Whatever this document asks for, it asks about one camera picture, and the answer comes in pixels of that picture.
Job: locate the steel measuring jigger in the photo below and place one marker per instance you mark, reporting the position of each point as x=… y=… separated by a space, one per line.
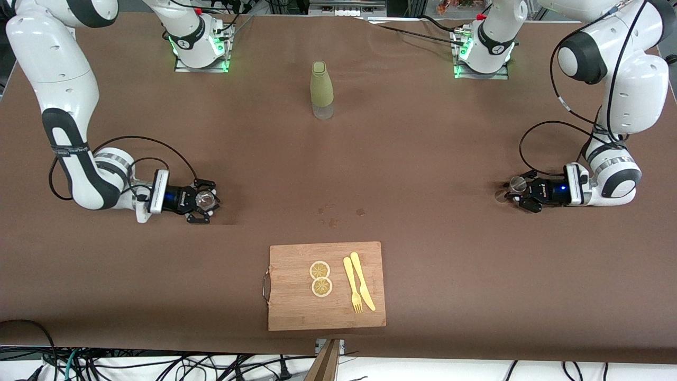
x=517 y=183

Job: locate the yellow plastic knife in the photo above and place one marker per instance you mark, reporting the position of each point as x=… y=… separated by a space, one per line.
x=360 y=278

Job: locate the grey metal equipment box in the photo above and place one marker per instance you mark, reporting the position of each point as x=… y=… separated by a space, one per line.
x=346 y=6

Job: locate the small metal bracket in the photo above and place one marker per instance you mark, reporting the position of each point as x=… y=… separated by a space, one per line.
x=319 y=345

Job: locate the yellow plastic fork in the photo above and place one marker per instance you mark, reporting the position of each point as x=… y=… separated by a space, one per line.
x=350 y=278

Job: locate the wooden cutting board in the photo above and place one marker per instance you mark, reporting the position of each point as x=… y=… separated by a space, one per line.
x=296 y=301

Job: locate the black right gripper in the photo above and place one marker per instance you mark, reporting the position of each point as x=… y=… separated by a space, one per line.
x=177 y=198

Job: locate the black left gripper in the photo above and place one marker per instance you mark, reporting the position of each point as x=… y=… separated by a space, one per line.
x=550 y=192

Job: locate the lemon slice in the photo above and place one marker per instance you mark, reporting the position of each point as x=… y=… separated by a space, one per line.
x=321 y=287
x=319 y=270

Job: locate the wooden post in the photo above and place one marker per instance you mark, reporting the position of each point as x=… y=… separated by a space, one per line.
x=325 y=365

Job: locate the clear glass cup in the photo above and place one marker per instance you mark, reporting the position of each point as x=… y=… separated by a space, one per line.
x=205 y=200

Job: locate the green sleeved glass bottle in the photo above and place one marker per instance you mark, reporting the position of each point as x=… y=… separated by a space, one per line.
x=321 y=90

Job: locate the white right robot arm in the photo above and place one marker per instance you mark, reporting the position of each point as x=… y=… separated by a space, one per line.
x=58 y=69

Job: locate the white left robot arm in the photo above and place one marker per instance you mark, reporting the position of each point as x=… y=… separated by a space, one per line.
x=640 y=90

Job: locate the brown table cloth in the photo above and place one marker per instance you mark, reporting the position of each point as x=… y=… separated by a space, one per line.
x=423 y=132

